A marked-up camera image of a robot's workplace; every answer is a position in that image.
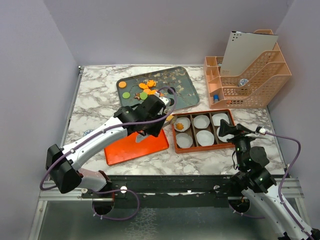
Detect orange round cookie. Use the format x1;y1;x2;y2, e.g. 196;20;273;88
118;81;127;89

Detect orange metal tin lid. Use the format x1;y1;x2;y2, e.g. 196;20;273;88
104;129;169;166

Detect yellow square cookie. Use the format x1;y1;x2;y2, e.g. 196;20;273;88
166;114;175;122

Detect orange cookie tin box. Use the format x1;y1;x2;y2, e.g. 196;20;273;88
171;109;235;154

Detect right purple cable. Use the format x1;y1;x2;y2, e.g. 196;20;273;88
228;131;320;240

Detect blue capped bottle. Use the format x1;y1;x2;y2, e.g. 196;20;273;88
213;94;220;103

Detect floral dark serving tray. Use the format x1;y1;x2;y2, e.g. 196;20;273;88
116;66;200;110

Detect round patterned tape roll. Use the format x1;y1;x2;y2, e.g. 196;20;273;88
237;78;249;87

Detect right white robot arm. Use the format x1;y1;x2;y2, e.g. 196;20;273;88
218;119;320;240

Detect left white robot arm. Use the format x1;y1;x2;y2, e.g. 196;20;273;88
45;93;171;198

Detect peach plastic desk organizer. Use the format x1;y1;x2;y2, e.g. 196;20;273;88
203;43;292;110

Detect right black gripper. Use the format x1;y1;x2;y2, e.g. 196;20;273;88
218;118;259;169

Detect brown swirl cookie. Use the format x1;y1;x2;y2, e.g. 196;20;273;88
175;122;184;131

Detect orange flower cookie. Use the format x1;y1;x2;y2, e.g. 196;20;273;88
146;80;157;89

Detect green round cookie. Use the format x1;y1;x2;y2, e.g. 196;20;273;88
122;92;131;99
139;92;148;100

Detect brown star cookie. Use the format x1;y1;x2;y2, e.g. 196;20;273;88
134;93;141;100

